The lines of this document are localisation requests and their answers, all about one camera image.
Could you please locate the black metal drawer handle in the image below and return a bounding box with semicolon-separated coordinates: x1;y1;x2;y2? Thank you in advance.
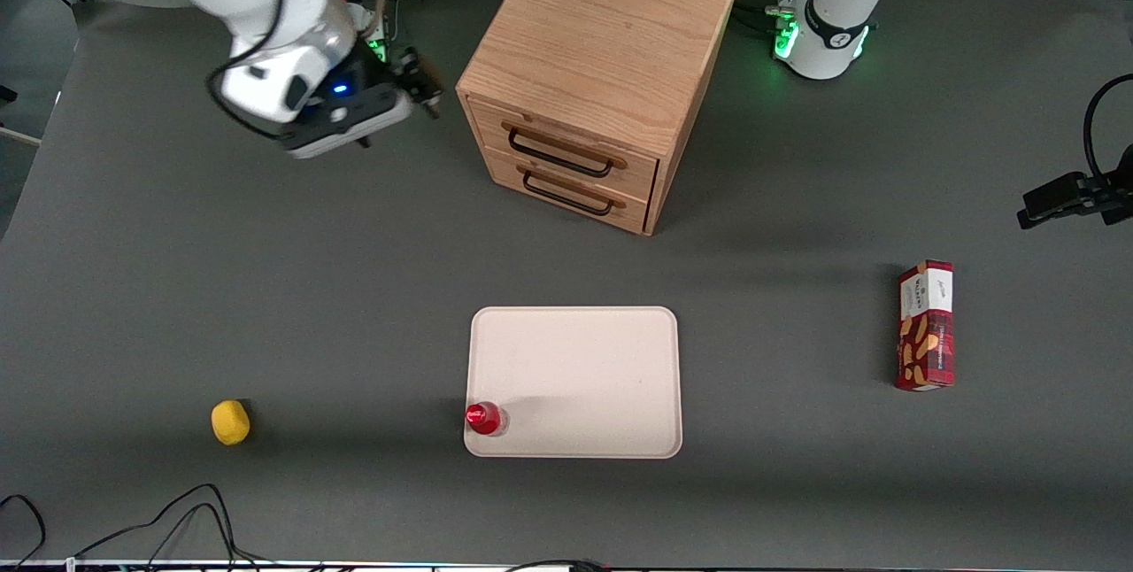
522;170;614;217
507;128;614;179

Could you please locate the wooden drawer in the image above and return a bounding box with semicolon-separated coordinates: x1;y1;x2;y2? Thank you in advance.
482;147;658;235
467;98;660;198

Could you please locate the black floor cable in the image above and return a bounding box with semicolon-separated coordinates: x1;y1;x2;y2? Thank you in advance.
505;559;612;572
71;483;266;569
0;494;47;569

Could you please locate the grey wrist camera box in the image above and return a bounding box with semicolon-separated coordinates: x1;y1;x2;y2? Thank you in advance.
281;92;414;158

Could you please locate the black camera mount cable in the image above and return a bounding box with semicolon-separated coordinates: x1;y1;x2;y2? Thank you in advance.
1083;73;1133;183

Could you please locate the white rectangular tray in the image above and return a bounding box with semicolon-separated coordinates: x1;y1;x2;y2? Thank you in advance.
464;306;683;460

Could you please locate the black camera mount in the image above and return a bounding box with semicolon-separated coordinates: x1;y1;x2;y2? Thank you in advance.
1016;143;1133;230

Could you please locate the red cookie box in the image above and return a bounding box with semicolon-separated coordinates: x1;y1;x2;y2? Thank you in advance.
894;259;956;392

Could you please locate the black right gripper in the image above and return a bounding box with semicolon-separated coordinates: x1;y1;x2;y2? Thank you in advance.
304;47;443;151

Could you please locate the red cola can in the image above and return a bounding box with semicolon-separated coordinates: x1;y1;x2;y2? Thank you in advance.
466;402;510;438

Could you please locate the yellow lemon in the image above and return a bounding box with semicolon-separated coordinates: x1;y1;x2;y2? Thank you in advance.
211;400;251;447

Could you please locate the wooden drawer cabinet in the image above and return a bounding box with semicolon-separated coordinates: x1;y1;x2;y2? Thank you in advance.
456;0;740;236

